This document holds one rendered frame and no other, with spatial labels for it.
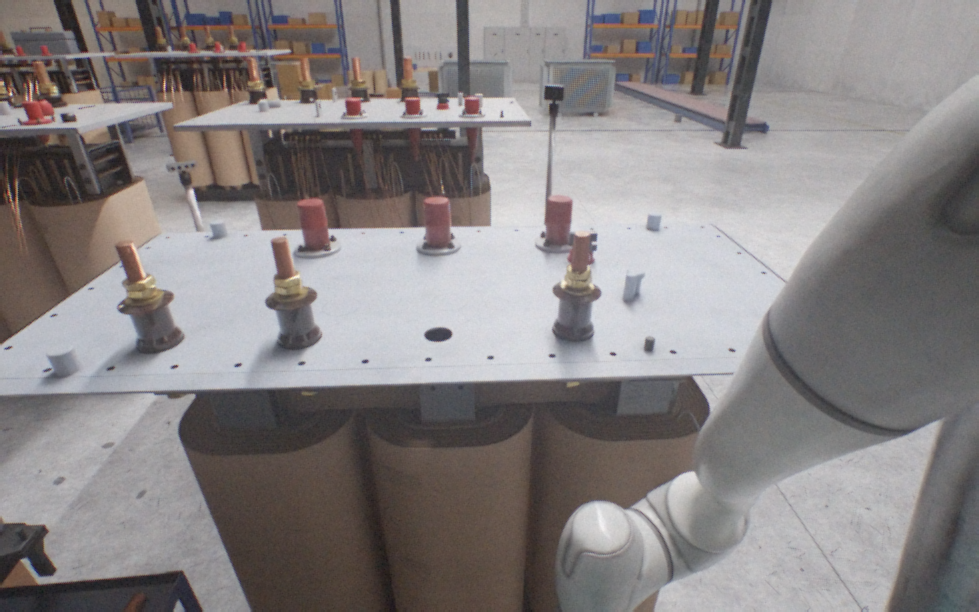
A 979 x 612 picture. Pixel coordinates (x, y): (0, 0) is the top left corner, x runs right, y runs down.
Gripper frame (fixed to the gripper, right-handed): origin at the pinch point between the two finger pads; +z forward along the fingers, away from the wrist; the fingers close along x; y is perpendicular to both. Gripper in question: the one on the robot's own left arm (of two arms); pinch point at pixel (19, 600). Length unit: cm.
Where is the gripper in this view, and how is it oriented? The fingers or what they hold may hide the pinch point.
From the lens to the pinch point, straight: 134.3
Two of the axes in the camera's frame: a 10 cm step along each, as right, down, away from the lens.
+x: 0.9, 4.8, -8.7
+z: 0.0, 8.8, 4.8
